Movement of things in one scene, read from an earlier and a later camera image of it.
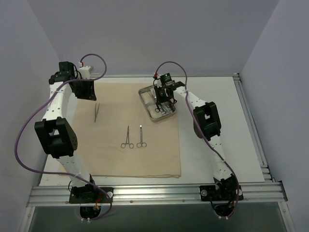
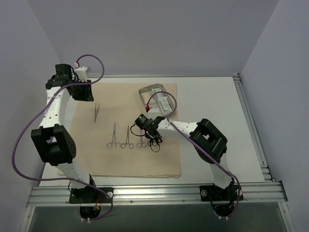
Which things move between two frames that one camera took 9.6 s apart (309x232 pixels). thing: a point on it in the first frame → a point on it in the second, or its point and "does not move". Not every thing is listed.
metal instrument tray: (156, 113) does not move
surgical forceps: (123, 145) does not move
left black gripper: (82, 87) does not move
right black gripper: (163, 90) → (151, 132)
